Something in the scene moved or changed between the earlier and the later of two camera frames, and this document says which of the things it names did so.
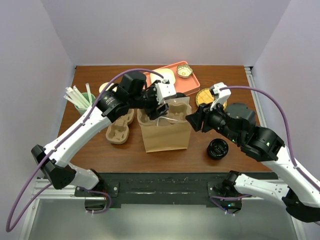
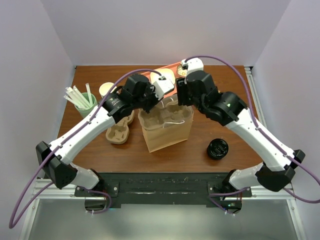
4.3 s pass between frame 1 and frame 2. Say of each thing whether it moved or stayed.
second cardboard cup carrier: stayed
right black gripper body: moved
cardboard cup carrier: stayed
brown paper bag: moved
